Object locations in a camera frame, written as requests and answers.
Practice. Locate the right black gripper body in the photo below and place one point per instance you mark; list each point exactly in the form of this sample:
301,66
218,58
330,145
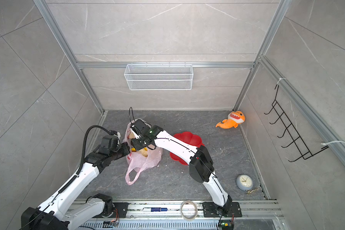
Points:
141,143

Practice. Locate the white wire mesh basket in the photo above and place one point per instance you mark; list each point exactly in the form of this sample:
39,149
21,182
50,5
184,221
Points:
149,77

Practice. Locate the beige round fruit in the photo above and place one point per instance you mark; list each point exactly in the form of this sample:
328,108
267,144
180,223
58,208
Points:
143,152

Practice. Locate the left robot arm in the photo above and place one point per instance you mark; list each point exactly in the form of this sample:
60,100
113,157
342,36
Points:
54,214

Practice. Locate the orange shark plush toy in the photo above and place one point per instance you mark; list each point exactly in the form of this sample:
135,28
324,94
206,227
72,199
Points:
235,118

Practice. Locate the blue white marker pen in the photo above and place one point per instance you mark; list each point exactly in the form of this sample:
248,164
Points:
155,209

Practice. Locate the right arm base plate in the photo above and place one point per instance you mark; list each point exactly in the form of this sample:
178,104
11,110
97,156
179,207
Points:
211,210

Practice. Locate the pink plastic bag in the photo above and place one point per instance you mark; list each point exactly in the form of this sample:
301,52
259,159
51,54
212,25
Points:
137,162

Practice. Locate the small grey alarm clock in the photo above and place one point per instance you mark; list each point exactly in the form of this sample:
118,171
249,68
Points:
244,182

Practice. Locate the white tape roll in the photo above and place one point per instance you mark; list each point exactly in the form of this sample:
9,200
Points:
189,210

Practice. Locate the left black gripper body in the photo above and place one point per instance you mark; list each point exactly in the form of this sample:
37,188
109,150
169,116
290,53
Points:
121,151

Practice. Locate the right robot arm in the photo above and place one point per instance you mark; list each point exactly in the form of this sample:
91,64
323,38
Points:
198,158

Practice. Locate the black wire hook rack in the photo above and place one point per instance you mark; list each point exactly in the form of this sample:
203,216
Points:
289,129

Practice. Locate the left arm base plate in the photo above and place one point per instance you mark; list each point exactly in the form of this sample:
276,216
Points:
118,210

